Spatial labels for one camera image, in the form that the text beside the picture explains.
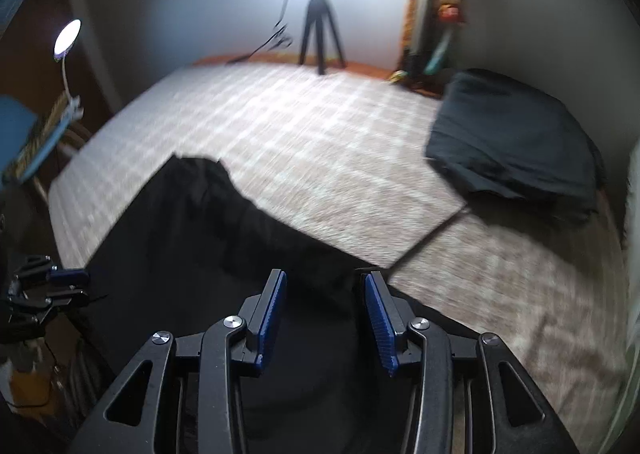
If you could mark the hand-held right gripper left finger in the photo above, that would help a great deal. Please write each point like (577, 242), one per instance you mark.
(270, 324)

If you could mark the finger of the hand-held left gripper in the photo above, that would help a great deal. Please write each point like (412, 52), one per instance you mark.
(70, 276)
(65, 299)

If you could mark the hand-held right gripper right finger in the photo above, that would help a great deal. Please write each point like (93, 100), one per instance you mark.
(380, 329)

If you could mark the black pants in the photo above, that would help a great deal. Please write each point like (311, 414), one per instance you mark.
(200, 254)

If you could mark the leopard print cushion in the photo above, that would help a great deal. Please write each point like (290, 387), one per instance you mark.
(42, 139)

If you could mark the blue chair with wooden legs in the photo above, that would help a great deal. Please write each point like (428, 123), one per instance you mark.
(15, 129)

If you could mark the checked bed blanket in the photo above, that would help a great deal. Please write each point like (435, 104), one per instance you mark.
(325, 144)

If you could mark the stack of dark folded clothes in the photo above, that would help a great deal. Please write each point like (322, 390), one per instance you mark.
(515, 144)

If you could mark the white clip lamp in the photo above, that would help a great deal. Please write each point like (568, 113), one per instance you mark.
(67, 36)

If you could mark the black tripod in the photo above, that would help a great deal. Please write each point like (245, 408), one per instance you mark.
(320, 19)

